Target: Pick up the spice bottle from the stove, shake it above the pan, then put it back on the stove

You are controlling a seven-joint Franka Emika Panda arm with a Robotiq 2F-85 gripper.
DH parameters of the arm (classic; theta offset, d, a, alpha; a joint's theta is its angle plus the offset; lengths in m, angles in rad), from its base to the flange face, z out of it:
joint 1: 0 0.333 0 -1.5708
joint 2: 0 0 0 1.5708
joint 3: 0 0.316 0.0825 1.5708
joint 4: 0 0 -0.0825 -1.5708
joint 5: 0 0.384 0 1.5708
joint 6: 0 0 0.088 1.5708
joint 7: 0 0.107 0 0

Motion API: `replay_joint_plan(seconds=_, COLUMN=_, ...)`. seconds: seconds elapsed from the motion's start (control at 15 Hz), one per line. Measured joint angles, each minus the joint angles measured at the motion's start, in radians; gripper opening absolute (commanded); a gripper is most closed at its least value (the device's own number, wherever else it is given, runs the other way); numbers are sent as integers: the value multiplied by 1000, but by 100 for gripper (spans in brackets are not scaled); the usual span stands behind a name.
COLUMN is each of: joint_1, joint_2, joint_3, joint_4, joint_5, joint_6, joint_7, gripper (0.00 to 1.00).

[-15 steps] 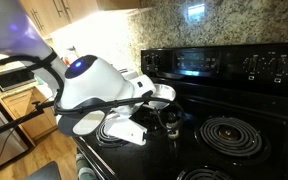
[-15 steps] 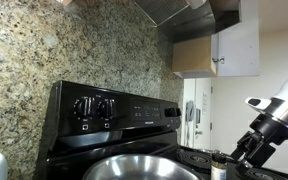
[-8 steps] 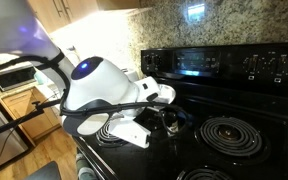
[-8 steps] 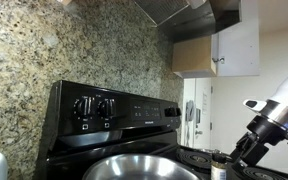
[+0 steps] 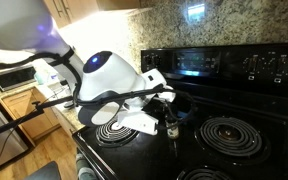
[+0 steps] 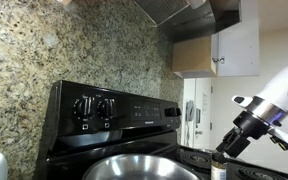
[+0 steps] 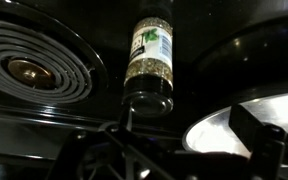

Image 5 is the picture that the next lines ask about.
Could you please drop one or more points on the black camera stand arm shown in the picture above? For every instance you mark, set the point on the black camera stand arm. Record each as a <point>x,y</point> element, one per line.
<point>17,121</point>

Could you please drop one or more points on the dark grey chair seat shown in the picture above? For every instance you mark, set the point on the dark grey chair seat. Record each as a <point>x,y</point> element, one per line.
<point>42,173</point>

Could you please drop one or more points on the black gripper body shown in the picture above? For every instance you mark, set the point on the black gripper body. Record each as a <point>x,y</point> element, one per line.
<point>159,106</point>

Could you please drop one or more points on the silver toaster oven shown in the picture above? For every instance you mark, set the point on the silver toaster oven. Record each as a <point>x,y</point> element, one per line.
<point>14,77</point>

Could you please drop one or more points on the glass herb spice bottle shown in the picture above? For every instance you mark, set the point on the glass herb spice bottle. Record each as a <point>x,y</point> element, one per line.
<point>173,132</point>

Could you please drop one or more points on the wooden base cabinet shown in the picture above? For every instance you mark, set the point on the wooden base cabinet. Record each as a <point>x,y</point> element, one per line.
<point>40,125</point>

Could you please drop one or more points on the black coil stove burner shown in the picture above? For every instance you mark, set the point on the black coil stove burner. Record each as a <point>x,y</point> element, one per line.
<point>204,174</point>
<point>105,135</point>
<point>232,140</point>

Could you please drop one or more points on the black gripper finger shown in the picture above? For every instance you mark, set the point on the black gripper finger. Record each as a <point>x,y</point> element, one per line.
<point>166,118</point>
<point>180,120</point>

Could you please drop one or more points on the black electric stove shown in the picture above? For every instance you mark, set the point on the black electric stove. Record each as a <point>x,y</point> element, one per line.
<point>217,100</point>

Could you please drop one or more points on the black stove knob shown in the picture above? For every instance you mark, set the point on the black stove knob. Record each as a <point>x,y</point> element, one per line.
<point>284,64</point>
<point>253,63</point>
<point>147,60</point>
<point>157,60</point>

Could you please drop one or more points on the green white kitchen towel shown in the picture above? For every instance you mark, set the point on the green white kitchen towel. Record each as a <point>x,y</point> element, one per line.
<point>85,166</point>

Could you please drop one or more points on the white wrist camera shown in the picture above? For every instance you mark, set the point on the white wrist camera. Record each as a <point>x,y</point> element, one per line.
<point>137,122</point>

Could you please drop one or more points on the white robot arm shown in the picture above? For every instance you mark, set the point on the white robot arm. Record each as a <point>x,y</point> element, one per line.
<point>110,76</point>

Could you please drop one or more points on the teal small container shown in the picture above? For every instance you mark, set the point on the teal small container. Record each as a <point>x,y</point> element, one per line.
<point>39,78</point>

